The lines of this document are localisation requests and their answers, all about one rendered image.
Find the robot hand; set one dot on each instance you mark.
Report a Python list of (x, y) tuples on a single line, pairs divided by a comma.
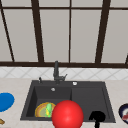
[(97, 117)]

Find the black sink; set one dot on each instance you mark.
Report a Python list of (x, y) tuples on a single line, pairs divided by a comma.
[(90, 96)]

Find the dark rimmed plate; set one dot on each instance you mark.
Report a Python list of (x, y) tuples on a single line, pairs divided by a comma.
[(124, 112)]

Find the red ball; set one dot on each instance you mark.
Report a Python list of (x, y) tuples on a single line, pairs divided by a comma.
[(67, 114)]

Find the green vegetable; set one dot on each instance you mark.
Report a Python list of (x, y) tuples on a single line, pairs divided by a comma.
[(49, 109)]

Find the black tap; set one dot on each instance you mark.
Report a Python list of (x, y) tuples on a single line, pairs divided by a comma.
[(56, 74)]

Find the blue round plate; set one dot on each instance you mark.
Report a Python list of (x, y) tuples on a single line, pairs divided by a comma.
[(5, 101)]

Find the dark framed window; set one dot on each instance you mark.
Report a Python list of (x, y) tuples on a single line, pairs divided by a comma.
[(63, 30)]

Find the small brown thing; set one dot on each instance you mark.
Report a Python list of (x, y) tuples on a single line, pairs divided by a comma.
[(1, 121)]

